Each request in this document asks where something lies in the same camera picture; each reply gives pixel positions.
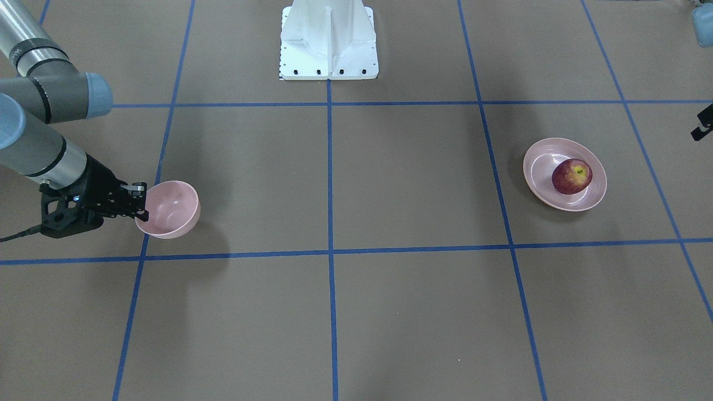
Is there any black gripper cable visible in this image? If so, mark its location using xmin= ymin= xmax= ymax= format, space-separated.
xmin=0 ymin=224 xmax=44 ymax=243

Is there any pink plastic plate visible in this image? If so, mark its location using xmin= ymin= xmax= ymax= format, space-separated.
xmin=522 ymin=138 xmax=608 ymax=212

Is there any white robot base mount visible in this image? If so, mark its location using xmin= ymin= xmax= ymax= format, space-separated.
xmin=279 ymin=1 xmax=379 ymax=81

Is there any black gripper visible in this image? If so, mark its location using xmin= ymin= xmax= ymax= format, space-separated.
xmin=39 ymin=155 xmax=150 ymax=239

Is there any light blue arm joint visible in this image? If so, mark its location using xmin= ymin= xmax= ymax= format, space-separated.
xmin=691 ymin=1 xmax=712 ymax=48

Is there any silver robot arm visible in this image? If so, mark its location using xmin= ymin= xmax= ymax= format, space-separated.
xmin=1 ymin=1 xmax=149 ymax=242

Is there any red apple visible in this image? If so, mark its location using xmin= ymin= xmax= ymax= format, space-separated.
xmin=551 ymin=158 xmax=593 ymax=195

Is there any pink plastic bowl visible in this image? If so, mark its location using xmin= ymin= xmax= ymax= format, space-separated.
xmin=135 ymin=180 xmax=201 ymax=239

